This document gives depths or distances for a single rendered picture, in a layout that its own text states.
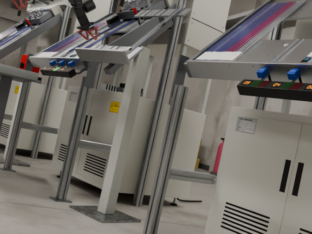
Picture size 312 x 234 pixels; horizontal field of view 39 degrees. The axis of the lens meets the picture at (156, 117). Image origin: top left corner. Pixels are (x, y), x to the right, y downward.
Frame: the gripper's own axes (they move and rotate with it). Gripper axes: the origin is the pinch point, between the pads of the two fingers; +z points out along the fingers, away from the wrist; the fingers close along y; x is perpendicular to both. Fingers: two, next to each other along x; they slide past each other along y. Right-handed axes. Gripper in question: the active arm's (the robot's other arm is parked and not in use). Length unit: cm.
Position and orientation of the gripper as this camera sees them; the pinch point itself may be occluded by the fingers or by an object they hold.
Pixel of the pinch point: (91, 38)
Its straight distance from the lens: 266.1
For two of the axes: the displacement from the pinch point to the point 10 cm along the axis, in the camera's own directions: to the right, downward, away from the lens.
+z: 3.5, 8.4, 4.3
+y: -6.3, -1.2, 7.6
